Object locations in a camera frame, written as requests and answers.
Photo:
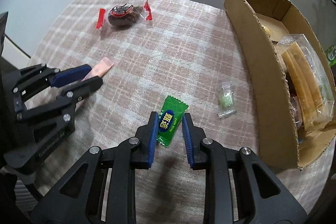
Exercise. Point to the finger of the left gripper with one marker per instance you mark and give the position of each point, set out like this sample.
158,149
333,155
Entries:
68,76
70,96

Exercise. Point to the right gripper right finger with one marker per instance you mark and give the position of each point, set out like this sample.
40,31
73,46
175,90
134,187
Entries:
240,188

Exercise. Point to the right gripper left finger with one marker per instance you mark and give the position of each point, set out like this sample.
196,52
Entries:
78,196

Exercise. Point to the pink sachet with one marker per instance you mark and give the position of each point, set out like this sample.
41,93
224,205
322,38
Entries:
101,68

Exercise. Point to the bread loaf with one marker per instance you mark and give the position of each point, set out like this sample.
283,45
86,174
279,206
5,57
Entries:
310,81

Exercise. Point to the yellow pudding cup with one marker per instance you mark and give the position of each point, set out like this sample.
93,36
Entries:
267,30

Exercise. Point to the pink plaid tablecloth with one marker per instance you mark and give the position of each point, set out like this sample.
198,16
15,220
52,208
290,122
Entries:
186,51

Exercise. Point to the red wrapped chocolate cake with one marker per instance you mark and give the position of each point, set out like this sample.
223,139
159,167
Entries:
123,16

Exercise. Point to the small clear green candy packet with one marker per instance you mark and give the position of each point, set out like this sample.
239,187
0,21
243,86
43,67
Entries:
225,95

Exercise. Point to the green drink carton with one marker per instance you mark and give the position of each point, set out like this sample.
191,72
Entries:
331,55

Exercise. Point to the long cardboard box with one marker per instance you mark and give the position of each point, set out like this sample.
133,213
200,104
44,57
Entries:
284,143

